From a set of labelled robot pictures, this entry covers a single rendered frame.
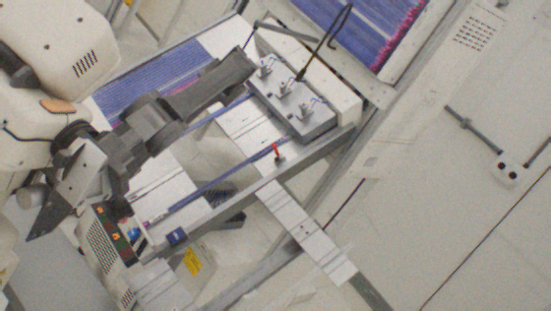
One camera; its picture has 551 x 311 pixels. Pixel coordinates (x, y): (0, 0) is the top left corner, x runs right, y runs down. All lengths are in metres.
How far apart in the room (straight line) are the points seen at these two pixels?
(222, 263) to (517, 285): 1.69
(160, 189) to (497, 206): 1.91
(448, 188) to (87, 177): 2.52
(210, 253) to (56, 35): 1.14
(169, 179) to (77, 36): 0.88
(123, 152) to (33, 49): 0.22
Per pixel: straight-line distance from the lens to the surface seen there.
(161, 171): 1.83
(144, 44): 3.18
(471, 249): 3.27
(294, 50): 1.96
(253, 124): 1.87
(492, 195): 3.21
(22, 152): 1.02
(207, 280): 2.01
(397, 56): 1.73
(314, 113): 1.80
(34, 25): 1.05
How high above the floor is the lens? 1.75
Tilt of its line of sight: 22 degrees down
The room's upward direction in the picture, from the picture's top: 32 degrees clockwise
